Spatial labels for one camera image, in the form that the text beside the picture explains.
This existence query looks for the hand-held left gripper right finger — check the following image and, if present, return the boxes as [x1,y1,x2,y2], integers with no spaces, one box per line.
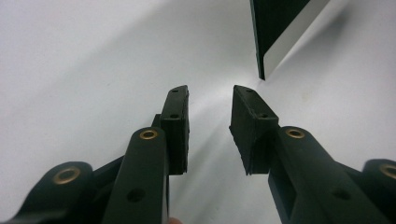
[229,84,390,224]

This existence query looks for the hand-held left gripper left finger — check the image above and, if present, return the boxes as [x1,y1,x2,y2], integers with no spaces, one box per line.
[101,84,191,224]

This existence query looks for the black square board white edges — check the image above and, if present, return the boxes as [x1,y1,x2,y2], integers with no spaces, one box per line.
[249,0,332,81]

